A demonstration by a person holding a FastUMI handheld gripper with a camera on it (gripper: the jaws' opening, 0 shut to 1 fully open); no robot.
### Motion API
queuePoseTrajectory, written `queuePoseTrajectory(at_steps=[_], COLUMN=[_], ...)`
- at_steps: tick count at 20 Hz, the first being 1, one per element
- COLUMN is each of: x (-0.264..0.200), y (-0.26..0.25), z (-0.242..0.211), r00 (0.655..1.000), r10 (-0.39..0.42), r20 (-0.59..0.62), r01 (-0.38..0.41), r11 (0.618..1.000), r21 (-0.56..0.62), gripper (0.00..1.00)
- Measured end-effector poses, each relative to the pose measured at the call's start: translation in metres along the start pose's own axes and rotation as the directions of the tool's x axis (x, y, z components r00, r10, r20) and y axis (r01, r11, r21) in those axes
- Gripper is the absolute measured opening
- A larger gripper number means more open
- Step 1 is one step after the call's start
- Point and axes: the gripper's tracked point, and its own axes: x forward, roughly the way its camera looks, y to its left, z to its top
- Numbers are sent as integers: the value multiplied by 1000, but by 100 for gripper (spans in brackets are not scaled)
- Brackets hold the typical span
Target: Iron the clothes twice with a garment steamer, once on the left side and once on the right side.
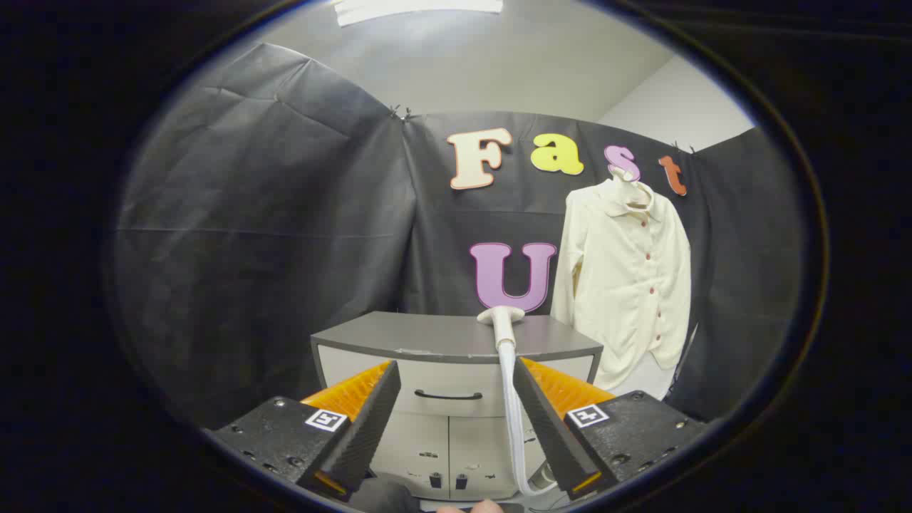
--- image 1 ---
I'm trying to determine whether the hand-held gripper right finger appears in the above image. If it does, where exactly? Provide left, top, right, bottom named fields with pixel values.
left=513, top=356, right=706, bottom=501

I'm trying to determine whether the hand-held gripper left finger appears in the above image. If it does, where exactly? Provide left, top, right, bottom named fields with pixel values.
left=203, top=360, right=402, bottom=503

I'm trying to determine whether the cream button-up shirt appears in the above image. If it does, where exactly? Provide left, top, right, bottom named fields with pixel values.
left=550, top=178, right=692, bottom=401

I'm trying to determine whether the grey and white cabinet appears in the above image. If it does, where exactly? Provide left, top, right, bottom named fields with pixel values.
left=311, top=311, right=604, bottom=501

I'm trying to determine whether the black backdrop cloth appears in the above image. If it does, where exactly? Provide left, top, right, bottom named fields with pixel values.
left=114, top=43, right=809, bottom=428

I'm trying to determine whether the white mannequin neck hanger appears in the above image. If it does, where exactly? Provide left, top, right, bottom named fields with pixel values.
left=609, top=165, right=653, bottom=209

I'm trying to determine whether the ceiling tube light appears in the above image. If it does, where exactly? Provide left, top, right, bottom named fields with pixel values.
left=333, top=0, right=504, bottom=28

